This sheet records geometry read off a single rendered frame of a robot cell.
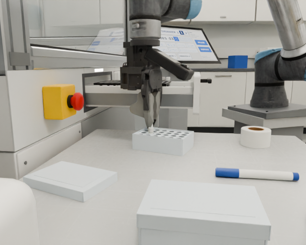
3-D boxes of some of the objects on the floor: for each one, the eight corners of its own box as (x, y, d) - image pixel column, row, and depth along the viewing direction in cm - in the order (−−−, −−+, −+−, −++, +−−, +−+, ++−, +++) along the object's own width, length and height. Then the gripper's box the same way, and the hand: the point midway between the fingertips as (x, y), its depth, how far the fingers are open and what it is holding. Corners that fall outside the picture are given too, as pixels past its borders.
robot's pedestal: (260, 242, 155) (272, 104, 139) (305, 282, 127) (326, 114, 111) (212, 254, 145) (218, 107, 130) (248, 299, 117) (263, 119, 102)
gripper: (136, 42, 74) (137, 122, 78) (116, 39, 65) (118, 129, 70) (166, 41, 71) (165, 125, 75) (149, 38, 62) (150, 132, 66)
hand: (153, 123), depth 71 cm, fingers closed, pressing on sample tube
